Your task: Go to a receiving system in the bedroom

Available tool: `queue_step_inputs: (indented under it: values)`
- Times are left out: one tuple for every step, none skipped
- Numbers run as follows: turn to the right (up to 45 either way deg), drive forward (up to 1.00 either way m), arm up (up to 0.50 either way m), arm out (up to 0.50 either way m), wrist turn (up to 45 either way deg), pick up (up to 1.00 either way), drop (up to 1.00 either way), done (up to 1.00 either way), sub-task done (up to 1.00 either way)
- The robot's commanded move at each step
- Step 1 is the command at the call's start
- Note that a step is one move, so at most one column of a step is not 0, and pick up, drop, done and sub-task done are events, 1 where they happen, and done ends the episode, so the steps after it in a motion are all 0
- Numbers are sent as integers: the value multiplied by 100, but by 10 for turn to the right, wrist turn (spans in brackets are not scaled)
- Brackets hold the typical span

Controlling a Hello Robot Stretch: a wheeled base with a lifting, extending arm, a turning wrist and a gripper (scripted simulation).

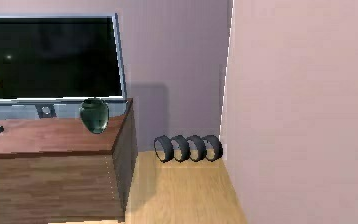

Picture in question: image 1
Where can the dark green vase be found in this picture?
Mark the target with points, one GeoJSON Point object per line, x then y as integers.
{"type": "Point", "coordinates": [94, 115]}

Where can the black television set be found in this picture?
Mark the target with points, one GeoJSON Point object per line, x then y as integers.
{"type": "Point", "coordinates": [53, 56]}

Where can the brown wooden chest of drawers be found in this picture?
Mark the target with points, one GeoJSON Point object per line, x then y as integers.
{"type": "Point", "coordinates": [53, 173]}

